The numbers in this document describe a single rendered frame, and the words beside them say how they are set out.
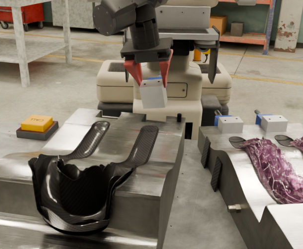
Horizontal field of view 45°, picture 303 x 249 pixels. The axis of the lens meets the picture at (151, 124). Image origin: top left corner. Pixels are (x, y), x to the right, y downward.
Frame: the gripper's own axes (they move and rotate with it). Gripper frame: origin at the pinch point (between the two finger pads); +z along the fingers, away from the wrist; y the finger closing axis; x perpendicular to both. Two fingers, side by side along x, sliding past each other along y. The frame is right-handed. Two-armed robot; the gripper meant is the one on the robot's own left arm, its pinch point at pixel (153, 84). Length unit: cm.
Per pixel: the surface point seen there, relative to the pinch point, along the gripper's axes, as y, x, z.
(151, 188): 5.9, -34.4, -0.7
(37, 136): -31.2, -2.5, 11.3
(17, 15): -180, 243, 37
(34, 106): -158, 185, 104
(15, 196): -14.1, -36.5, -0.9
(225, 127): 14.9, 0.9, 12.5
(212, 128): 11.8, 2.7, 14.0
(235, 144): 17.2, -3.2, 14.4
